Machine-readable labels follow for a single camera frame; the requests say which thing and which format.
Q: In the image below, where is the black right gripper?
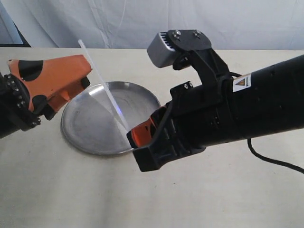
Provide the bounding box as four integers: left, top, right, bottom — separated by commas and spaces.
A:
133, 56, 304, 172

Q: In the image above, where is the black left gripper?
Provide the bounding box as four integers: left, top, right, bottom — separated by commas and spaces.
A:
0, 55, 92, 138

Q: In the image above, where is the clear plastic stick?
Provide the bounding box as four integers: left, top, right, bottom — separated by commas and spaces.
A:
78, 39, 130, 131

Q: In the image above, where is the round steel plate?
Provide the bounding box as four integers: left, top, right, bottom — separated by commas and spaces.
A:
61, 81, 160, 156

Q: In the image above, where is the white backdrop curtain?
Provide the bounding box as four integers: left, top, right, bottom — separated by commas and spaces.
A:
0, 0, 304, 50

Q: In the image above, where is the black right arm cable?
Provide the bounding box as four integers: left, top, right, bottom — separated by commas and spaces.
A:
247, 138, 304, 173

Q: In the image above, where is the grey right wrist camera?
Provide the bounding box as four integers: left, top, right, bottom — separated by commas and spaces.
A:
147, 32, 177, 68

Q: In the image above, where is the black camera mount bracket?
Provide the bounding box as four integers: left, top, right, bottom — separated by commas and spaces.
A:
165, 30, 232, 86

